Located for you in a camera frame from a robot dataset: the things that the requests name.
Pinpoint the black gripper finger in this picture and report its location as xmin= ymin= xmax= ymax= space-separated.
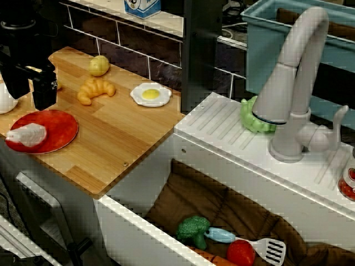
xmin=0 ymin=52 xmax=31 ymax=100
xmin=27 ymin=68 xmax=58 ymax=111

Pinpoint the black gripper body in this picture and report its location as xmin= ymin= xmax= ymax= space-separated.
xmin=0 ymin=23 xmax=58 ymax=77

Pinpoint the red round plate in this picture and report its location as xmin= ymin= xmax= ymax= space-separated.
xmin=4 ymin=109 xmax=80 ymax=155

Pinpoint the white rounded toy object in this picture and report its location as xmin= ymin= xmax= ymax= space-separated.
xmin=0 ymin=83 xmax=19 ymax=115

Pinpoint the orange toy croissant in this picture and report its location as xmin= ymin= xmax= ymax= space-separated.
xmin=77 ymin=77 xmax=116 ymax=106

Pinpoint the yellow toy potato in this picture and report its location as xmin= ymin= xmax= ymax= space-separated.
xmin=88 ymin=54 xmax=110 ymax=78

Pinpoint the wooden countertop board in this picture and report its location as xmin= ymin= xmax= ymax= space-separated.
xmin=0 ymin=46 xmax=186 ymax=200

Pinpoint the white kitchen shelf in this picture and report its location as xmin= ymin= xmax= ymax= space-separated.
xmin=63 ymin=0 xmax=185 ymax=37

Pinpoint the dark tiled backsplash panel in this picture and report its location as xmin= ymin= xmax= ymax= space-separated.
xmin=58 ymin=1 xmax=247 ymax=99

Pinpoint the toy fried egg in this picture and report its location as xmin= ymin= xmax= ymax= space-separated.
xmin=130 ymin=82 xmax=172 ymax=108

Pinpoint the grey metal C-clamp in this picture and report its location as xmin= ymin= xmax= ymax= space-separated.
xmin=15 ymin=171 xmax=95 ymax=266

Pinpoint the blue white milk carton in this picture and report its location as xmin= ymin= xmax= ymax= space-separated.
xmin=124 ymin=0 xmax=161 ymax=19

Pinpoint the black kitchen pillar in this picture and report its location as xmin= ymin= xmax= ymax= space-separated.
xmin=181 ymin=0 xmax=222 ymax=113

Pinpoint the white toy sink unit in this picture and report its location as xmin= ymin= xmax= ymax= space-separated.
xmin=94 ymin=91 xmax=355 ymax=266

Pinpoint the brown cloth sink liner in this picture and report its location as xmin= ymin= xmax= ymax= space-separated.
xmin=145 ymin=159 xmax=355 ymax=266

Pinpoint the green toy broccoli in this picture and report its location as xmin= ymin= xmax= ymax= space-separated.
xmin=176 ymin=215 xmax=211 ymax=250

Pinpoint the green toy lettuce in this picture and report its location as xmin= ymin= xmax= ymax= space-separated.
xmin=240 ymin=95 xmax=278 ymax=135

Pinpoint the teal plastic bin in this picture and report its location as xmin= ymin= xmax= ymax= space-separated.
xmin=240 ymin=0 xmax=355 ymax=131

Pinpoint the grey toy faucet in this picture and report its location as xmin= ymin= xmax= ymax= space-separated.
xmin=251 ymin=6 xmax=349 ymax=163

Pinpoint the orange toy carrot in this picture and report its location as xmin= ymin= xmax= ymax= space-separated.
xmin=184 ymin=243 xmax=236 ymax=266

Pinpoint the red toy tomato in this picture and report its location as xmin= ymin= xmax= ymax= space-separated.
xmin=226 ymin=239 xmax=256 ymax=266

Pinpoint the tomato print tin can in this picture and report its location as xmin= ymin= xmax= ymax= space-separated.
xmin=337 ymin=146 xmax=355 ymax=202

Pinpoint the aluminium frame rail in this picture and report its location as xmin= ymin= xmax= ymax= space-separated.
xmin=0 ymin=213 xmax=53 ymax=266

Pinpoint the white cable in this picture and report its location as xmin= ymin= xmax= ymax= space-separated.
xmin=221 ymin=22 xmax=247 ymax=38

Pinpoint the blue handled toy spatula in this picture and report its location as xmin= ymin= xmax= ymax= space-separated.
xmin=204 ymin=227 xmax=286 ymax=266

